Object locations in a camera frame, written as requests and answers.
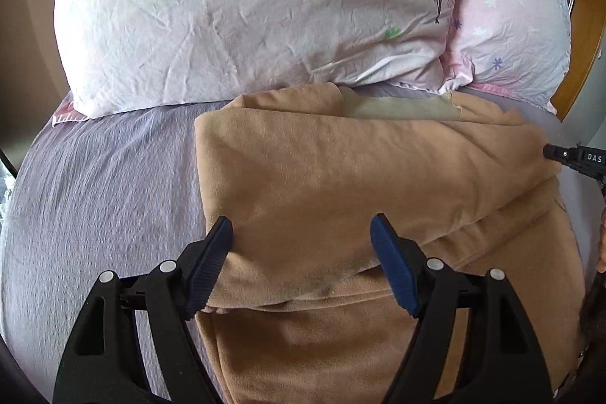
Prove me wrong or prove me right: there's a lavender bed sheet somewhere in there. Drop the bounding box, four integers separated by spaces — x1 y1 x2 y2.
0 84 603 402

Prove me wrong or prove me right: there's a tan brown garment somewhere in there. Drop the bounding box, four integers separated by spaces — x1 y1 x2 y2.
195 83 586 403

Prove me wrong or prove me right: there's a white floral pillow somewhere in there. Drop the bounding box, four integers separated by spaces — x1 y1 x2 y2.
55 0 454 118

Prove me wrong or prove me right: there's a pink floral pillow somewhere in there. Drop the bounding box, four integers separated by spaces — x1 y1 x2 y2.
440 0 571 112

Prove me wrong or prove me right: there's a wooden headboard frame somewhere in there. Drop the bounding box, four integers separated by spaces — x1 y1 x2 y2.
509 0 606 121

